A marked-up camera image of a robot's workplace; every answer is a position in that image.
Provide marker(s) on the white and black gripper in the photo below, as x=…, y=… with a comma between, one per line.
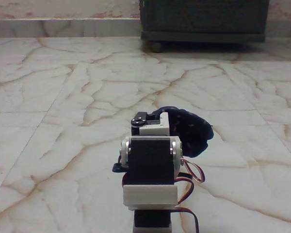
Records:
x=152, y=131

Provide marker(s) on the dark blue cloth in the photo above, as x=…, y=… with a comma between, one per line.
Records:
x=191, y=133

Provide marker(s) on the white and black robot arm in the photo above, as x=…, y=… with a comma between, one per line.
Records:
x=150, y=160

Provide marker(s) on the black cabinet caster wheel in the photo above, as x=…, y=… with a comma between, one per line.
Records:
x=156, y=47

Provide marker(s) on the dark wooden cabinet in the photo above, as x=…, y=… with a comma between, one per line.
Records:
x=203, y=17

